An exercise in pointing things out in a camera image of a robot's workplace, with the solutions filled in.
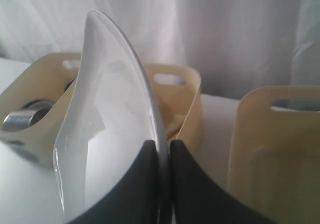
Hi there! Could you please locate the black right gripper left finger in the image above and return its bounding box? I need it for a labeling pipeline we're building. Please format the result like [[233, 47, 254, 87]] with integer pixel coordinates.
[[70, 140, 158, 224]]

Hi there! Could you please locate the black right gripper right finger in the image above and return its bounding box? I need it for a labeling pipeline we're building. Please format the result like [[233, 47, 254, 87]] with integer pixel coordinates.
[[170, 140, 271, 223]]

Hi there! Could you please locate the white square plate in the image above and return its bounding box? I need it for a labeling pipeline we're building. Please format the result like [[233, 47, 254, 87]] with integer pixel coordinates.
[[53, 10, 172, 223]]

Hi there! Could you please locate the steel mug with wire handle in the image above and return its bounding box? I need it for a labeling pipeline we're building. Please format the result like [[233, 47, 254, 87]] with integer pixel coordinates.
[[2, 107, 50, 132]]

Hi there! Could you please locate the cream bin with square mark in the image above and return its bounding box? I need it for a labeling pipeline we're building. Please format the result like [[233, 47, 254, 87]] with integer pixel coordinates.
[[227, 86, 320, 223]]

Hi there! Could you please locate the cream bin with triangle mark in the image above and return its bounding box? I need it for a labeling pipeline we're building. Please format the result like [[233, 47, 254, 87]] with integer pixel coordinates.
[[144, 63, 202, 142]]

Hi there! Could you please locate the cream bin with circle mark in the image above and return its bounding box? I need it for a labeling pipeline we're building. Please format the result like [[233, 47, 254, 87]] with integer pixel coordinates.
[[0, 52, 81, 168]]

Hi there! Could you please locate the white backdrop curtain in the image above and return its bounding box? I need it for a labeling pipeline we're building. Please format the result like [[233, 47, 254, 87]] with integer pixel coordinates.
[[0, 0, 320, 98]]

